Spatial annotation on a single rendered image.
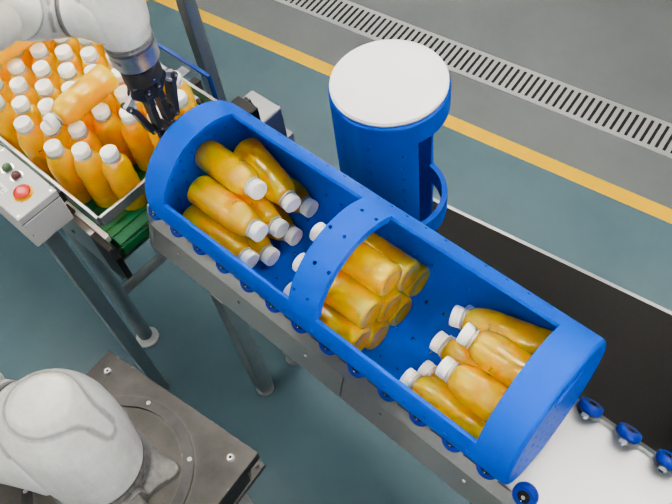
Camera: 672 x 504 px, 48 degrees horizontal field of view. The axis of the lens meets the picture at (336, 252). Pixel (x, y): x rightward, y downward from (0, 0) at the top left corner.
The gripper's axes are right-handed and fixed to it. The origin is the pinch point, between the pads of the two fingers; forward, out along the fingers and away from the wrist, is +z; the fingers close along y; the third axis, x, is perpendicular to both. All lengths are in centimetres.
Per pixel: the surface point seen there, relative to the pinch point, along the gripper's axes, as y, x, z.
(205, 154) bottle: -2.0, 8.4, 1.9
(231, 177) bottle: -0.6, 17.9, 0.8
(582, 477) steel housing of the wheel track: -2, 99, 24
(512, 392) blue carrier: 5, 86, -6
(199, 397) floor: 21, -11, 116
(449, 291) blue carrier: -13, 62, 15
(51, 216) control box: 25.9, -13.9, 11.5
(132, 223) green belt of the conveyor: 12.4, -10.4, 26.4
